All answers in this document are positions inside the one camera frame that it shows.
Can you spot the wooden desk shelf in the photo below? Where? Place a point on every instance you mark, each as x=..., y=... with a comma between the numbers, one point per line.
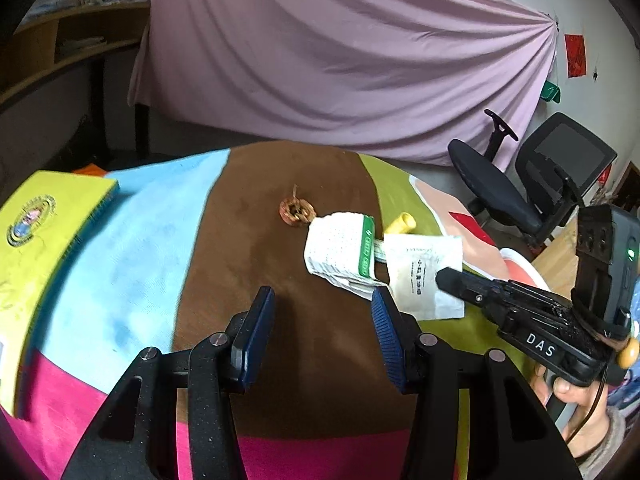
x=75, y=25

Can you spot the black office chair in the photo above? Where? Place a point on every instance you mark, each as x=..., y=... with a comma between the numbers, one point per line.
x=500, y=195

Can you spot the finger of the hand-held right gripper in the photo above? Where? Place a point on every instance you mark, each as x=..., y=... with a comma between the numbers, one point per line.
x=475, y=290

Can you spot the white paper sachet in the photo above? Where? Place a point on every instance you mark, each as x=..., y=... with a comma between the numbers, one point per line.
x=415, y=270

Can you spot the red paper poster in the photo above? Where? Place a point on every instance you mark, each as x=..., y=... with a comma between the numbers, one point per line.
x=575, y=55

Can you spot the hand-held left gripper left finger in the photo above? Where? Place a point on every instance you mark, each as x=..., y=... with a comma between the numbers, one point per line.
x=257, y=330

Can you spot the person's right hand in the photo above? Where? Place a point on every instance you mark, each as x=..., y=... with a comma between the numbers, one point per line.
x=564, y=391

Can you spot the wooden board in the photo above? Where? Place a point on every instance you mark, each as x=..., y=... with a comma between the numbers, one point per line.
x=560, y=250

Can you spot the orange bucket with white rim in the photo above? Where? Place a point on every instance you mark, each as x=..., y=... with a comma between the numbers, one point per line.
x=520, y=270

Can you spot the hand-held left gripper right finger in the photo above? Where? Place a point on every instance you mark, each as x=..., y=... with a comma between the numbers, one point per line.
x=385, y=330

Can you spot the stack of papers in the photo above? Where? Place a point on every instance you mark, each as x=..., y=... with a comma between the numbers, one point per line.
x=82, y=45

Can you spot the yellow book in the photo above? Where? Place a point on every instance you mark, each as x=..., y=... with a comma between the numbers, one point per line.
x=45, y=240

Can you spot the small yellow tube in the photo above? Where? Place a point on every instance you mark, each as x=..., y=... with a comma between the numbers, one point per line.
x=402, y=222

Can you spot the pink hanging sheet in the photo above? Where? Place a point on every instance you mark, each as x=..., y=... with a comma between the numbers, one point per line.
x=325, y=60

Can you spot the colourful patchwork blanket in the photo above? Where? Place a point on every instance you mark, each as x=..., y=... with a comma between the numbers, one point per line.
x=150, y=270

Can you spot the white medicine box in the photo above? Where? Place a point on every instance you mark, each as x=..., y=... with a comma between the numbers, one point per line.
x=335, y=245

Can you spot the red hanging ornament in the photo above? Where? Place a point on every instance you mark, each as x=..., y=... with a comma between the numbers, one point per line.
x=604, y=175

